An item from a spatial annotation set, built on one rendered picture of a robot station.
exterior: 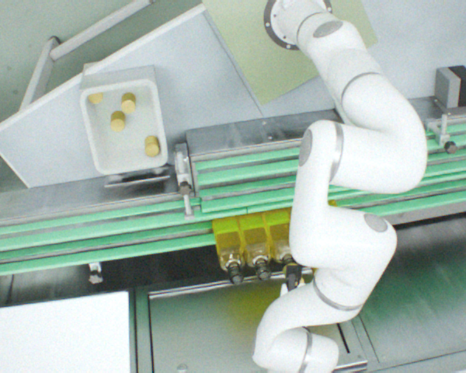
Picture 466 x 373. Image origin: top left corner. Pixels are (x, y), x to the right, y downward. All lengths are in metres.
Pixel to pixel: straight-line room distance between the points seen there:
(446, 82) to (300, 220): 0.83
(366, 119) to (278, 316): 0.32
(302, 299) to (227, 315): 0.47
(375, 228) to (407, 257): 0.74
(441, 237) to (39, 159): 1.05
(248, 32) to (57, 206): 0.61
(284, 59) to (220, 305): 0.57
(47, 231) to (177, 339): 0.39
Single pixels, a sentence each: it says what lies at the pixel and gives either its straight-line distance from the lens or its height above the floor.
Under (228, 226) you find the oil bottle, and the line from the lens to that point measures 1.32.
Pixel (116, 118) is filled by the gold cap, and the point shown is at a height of 0.81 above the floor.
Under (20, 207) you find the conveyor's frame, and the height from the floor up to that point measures 0.84.
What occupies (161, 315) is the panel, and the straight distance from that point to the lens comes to 1.36.
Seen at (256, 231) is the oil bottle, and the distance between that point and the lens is 1.31.
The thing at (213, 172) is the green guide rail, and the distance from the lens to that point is 1.32.
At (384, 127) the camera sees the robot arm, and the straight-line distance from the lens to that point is 0.84.
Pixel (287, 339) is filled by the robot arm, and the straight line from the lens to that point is 0.96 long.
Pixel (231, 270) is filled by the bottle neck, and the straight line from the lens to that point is 1.23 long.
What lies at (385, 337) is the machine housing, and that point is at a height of 1.24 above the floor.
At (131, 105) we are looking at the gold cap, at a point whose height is 0.81.
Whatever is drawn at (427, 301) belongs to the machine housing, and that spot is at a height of 1.16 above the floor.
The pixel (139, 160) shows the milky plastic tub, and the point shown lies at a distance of 1.42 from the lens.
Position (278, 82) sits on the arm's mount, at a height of 0.83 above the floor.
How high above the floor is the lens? 2.04
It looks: 56 degrees down
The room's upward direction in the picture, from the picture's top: 165 degrees clockwise
